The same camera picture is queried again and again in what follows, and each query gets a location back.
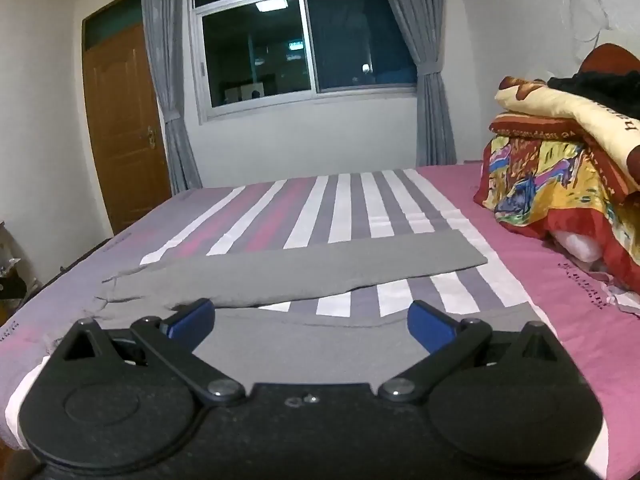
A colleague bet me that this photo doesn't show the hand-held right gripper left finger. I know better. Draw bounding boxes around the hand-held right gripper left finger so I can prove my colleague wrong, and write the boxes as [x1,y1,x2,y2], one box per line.
[50,298,247,407]

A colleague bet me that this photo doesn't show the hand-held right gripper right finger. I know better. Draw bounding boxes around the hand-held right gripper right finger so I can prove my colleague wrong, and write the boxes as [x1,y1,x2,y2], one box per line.
[376,300,578,406]

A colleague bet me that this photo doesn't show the grey knitted glove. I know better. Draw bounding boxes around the grey knitted glove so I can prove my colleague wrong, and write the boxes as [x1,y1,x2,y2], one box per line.
[95,230,546,391]

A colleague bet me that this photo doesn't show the bed with striped sheet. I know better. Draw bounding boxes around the bed with striped sheet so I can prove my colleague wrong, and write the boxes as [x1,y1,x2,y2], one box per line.
[0,162,640,480]

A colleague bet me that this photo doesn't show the white pillow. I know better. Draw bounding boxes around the white pillow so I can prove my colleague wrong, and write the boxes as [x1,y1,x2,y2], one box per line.
[554,229,612,267]

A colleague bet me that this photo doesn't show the colourful printed blanket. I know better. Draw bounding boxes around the colourful printed blanket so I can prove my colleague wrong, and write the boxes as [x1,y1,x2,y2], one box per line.
[472,115,640,291]

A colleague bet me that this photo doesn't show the clutter beside bed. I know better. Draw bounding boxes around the clutter beside bed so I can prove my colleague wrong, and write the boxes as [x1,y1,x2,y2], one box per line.
[0,220,32,313]

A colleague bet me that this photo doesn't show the brown wooden door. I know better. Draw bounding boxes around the brown wooden door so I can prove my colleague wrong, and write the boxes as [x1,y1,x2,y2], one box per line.
[81,0,174,236]

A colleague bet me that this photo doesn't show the grey curtain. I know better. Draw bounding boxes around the grey curtain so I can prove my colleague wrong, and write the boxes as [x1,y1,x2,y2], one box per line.
[372,0,458,167]
[140,0,203,196]

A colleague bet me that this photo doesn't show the cream printed blanket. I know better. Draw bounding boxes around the cream printed blanket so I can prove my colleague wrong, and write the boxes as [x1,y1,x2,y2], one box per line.
[495,76,640,186]

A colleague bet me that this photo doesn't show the dark cloth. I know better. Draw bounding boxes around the dark cloth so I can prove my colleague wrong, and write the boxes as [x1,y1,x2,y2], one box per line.
[547,70,640,122]

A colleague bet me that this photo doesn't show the sliding glass window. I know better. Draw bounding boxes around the sliding glass window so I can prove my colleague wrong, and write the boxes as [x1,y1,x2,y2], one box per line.
[189,0,419,124]

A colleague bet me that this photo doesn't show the red-brown headboard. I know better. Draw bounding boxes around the red-brown headboard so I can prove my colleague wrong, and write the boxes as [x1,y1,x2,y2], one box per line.
[577,44,640,79]

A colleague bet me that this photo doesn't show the white wall cable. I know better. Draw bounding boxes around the white wall cable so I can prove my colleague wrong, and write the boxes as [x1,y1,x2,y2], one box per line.
[554,0,618,47]

